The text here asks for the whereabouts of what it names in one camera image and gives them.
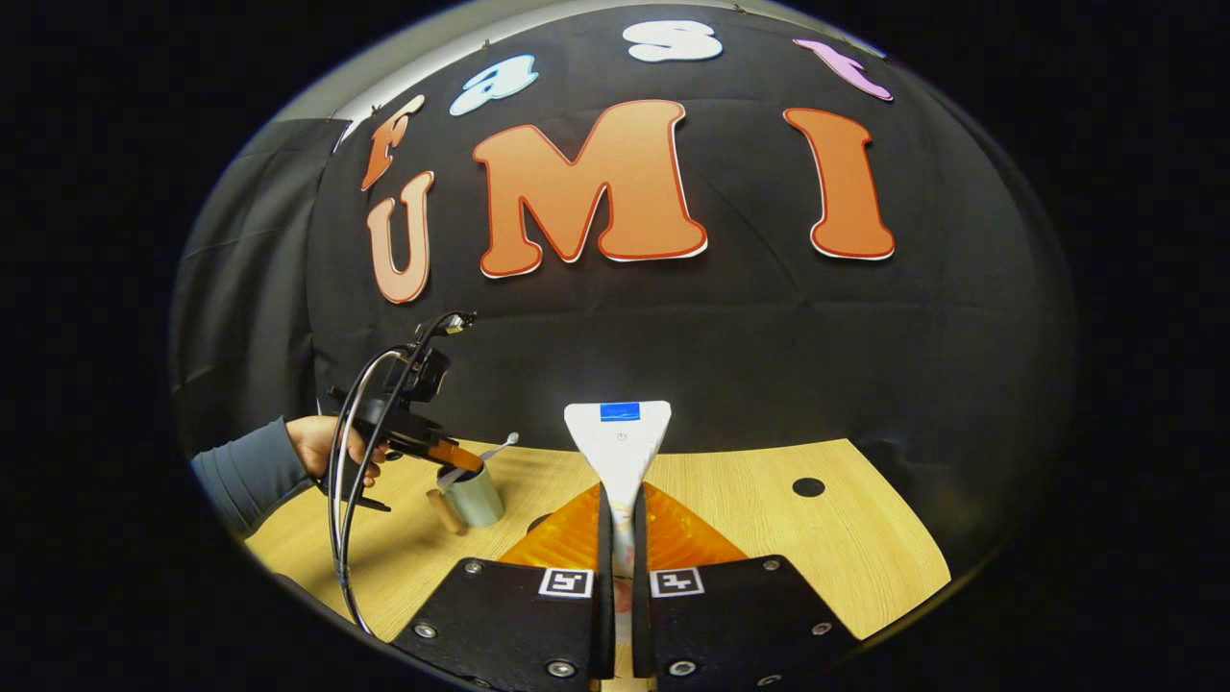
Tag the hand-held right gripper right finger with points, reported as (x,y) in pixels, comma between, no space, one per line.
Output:
(740,625)

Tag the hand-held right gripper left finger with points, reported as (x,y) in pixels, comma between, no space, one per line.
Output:
(519,625)

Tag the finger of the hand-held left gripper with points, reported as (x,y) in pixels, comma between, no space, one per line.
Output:
(454,454)

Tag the white toothbrush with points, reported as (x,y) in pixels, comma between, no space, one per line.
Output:
(490,452)

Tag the dark round coaster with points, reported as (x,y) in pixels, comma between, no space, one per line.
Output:
(538,524)

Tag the white toothpaste tube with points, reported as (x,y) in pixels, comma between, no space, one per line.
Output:
(620,452)

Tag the wooden desktop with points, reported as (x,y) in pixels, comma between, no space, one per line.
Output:
(817,567)

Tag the black backdrop cloth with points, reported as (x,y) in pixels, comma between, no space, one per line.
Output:
(692,327)

